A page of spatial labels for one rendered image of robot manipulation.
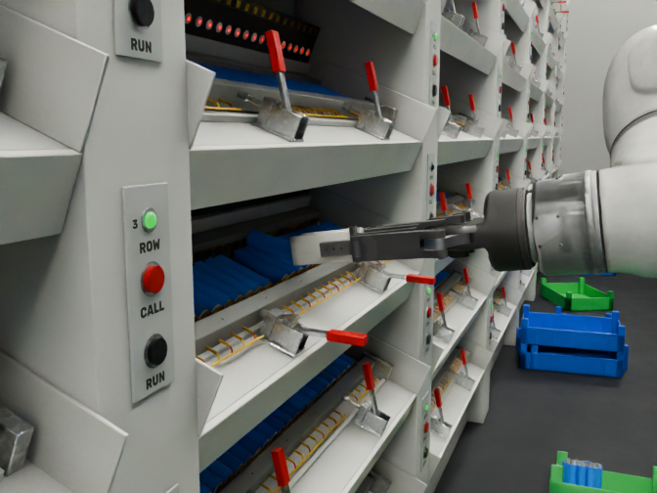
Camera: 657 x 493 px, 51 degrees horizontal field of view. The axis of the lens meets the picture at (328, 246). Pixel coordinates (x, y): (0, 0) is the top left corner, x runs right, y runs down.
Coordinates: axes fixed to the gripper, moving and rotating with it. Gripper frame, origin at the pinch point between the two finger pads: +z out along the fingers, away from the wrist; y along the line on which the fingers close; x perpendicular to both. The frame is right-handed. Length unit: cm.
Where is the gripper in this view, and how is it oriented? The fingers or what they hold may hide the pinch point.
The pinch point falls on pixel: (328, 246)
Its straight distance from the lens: 69.7
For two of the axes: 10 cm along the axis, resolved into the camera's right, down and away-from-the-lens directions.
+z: -9.1, 0.8, 4.0
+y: -3.9, 1.4, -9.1
